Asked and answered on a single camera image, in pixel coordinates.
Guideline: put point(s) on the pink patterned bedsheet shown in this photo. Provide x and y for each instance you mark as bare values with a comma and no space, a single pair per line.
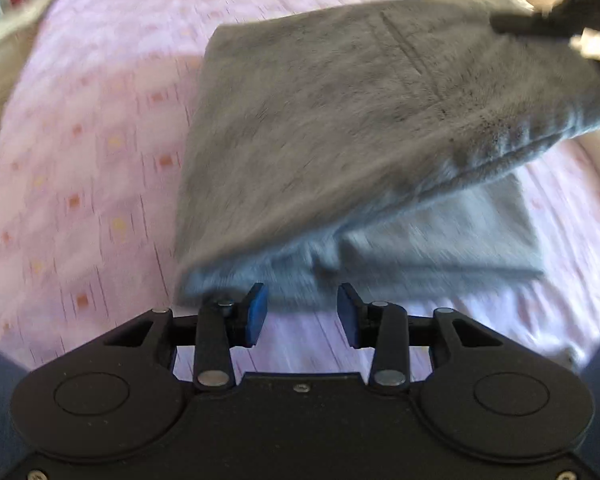
90,135

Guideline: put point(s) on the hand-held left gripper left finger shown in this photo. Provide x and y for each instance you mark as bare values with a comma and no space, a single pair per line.
256,315

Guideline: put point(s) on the cream nightstand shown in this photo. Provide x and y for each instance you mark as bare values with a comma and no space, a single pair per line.
5,60

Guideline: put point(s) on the grey towel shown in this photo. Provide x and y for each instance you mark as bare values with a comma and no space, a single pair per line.
330,135

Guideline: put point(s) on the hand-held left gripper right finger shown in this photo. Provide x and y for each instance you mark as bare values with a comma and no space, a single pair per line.
347,315

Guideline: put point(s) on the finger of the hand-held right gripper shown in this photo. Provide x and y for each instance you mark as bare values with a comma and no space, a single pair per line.
522,24

